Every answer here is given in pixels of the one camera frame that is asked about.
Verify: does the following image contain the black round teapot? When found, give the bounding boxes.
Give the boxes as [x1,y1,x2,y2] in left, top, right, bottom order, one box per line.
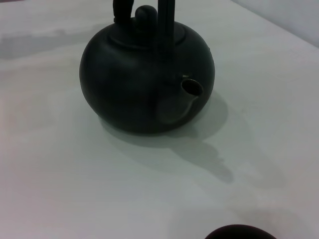
[79,0,216,136]

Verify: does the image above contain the small dark teacup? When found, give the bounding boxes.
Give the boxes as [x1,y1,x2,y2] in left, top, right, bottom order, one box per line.
[204,224,275,239]

